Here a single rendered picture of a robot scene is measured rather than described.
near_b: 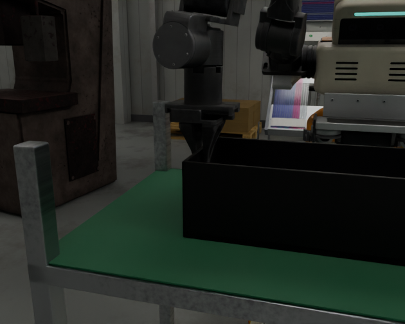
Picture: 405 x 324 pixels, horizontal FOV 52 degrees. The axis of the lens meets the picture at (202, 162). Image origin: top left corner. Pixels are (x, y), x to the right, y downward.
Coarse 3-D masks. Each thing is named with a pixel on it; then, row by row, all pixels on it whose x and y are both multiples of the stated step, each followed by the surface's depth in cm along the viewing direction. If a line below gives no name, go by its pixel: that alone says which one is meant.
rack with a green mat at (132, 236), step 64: (128, 192) 77; (64, 256) 53; (128, 256) 53; (192, 256) 53; (256, 256) 53; (320, 256) 53; (64, 320) 56; (256, 320) 45; (320, 320) 43; (384, 320) 41
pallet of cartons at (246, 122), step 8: (240, 104) 563; (248, 104) 563; (256, 104) 581; (240, 112) 533; (248, 112) 530; (256, 112) 586; (232, 120) 539; (240, 120) 536; (248, 120) 533; (256, 120) 591; (176, 128) 566; (224, 128) 544; (232, 128) 541; (240, 128) 538; (248, 128) 538; (256, 128) 577; (176, 136) 576; (224, 136) 587; (232, 136) 583; (240, 136) 579; (248, 136) 537; (256, 136) 582
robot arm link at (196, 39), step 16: (240, 0) 55; (176, 16) 51; (192, 16) 50; (208, 16) 54; (160, 32) 52; (176, 32) 51; (192, 32) 51; (160, 48) 52; (176, 48) 51; (192, 48) 50; (208, 48) 55; (176, 64) 52; (192, 64) 54
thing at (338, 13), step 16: (336, 0) 96; (352, 0) 93; (368, 0) 92; (384, 0) 91; (400, 0) 90; (336, 16) 95; (352, 16) 94; (368, 16) 94; (384, 16) 93; (400, 16) 92; (336, 32) 99; (352, 32) 98; (368, 32) 97; (384, 32) 96; (400, 32) 95
